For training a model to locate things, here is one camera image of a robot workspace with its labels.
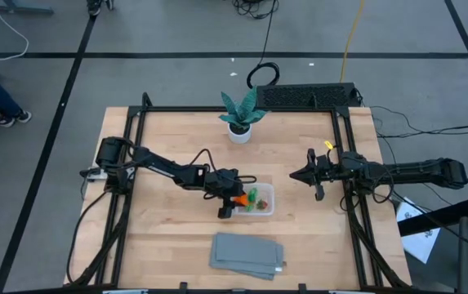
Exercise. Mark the white plant pot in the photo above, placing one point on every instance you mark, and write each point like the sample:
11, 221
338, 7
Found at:
239, 136

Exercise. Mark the clear plastic tupperware container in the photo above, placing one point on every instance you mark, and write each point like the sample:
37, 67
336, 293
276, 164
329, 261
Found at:
269, 192

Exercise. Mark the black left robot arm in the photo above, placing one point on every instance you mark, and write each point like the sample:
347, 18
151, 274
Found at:
156, 165

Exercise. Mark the yellow tag on right arm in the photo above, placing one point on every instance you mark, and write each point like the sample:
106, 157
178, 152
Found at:
328, 144

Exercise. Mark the grey folded cloth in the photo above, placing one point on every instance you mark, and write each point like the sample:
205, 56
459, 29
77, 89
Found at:
248, 249
233, 269

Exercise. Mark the black perforated computer case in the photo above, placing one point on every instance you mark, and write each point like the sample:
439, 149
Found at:
305, 96

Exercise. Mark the green toy cucumber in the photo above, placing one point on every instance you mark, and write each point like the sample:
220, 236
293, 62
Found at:
252, 195

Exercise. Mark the white printed paper sheet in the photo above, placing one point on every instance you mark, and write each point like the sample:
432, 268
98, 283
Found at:
419, 241

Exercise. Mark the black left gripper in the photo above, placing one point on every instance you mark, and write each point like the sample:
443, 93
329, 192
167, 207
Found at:
222, 184

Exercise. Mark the person's feet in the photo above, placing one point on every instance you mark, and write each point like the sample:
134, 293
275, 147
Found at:
94, 6

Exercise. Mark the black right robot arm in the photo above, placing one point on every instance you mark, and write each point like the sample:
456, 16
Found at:
413, 171

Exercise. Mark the orange toy carrot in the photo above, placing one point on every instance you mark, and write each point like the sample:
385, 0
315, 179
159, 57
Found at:
242, 200

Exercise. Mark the white power strip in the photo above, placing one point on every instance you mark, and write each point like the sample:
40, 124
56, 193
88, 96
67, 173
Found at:
96, 175

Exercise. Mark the grey table foot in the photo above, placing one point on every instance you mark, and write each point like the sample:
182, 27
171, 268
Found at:
17, 6

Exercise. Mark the black aluminium table frame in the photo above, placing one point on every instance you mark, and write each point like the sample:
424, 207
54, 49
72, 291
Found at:
291, 109

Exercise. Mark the green artificial plant leaves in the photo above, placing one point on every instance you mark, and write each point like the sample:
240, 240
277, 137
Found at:
239, 110

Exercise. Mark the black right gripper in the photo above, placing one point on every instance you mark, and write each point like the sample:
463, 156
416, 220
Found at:
326, 169

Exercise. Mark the black beam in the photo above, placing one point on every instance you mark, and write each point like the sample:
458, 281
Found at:
438, 216

